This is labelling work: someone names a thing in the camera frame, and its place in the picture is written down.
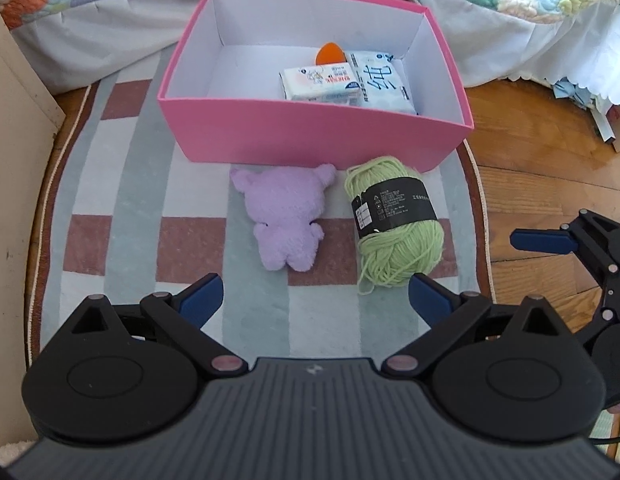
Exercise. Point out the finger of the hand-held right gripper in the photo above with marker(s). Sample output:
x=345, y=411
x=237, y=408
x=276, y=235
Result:
x=545, y=241

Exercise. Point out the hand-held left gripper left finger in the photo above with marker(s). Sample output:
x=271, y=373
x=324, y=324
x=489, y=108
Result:
x=202, y=300

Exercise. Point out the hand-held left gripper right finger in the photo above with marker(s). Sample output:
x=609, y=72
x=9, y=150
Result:
x=432, y=300

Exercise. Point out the green yarn ball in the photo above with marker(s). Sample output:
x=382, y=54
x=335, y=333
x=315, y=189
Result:
x=400, y=250

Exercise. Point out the purple plush toy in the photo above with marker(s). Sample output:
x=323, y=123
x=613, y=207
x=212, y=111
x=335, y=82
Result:
x=285, y=215

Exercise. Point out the pink cardboard box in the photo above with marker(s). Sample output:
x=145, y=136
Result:
x=290, y=132

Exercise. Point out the blue wet wipes pack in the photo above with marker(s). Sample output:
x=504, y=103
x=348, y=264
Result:
x=385, y=85

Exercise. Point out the small white tissue pack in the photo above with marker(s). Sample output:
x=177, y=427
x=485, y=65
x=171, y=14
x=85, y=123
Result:
x=317, y=82

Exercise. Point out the orange ball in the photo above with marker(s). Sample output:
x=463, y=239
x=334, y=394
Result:
x=329, y=55

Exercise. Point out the checkered grey brown rug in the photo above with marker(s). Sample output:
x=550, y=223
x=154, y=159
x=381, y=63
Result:
x=115, y=260

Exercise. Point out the pale blue paper clutter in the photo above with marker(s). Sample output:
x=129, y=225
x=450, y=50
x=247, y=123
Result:
x=590, y=105

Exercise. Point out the beige cabinet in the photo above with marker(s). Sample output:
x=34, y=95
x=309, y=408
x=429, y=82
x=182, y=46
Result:
x=10, y=210

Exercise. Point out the white fluffy mat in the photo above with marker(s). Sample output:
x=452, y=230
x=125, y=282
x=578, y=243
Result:
x=12, y=452

